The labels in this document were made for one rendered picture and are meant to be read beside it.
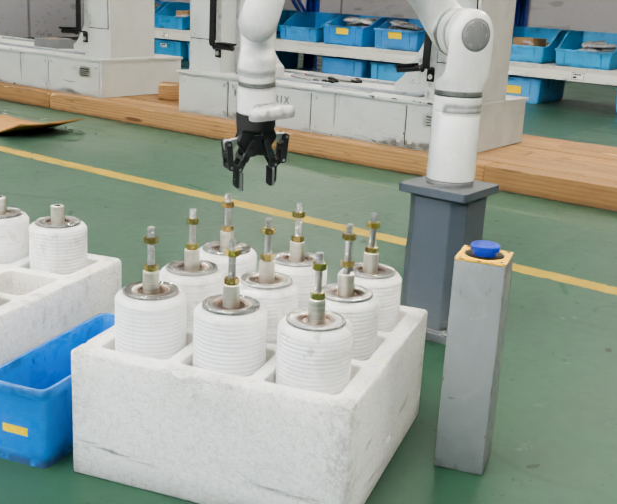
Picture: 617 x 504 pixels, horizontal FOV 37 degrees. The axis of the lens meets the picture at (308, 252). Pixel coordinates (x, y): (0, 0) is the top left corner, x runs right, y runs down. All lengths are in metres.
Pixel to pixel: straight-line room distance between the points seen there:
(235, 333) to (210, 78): 3.03
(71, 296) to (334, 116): 2.33
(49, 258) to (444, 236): 0.72
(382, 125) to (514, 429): 2.24
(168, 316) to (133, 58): 3.62
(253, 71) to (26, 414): 0.75
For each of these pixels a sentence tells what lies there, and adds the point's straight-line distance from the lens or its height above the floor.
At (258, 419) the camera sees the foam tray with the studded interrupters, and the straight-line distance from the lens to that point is 1.15.
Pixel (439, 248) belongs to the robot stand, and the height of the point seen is 0.19.
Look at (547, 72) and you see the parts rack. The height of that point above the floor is 0.21.
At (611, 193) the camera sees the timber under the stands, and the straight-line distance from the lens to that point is 3.15.
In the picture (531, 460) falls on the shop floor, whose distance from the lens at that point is 1.42.
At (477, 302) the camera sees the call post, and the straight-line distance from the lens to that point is 1.26.
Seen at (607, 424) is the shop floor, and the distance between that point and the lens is 1.58.
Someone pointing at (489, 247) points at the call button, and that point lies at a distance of 1.26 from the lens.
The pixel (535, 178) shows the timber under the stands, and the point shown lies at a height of 0.06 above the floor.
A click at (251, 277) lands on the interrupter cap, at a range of 1.31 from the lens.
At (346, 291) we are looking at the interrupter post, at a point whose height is 0.26.
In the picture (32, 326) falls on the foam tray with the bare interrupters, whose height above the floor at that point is 0.14.
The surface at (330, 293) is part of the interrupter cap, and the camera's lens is 1.25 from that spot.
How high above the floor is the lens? 0.65
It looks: 16 degrees down
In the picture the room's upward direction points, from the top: 3 degrees clockwise
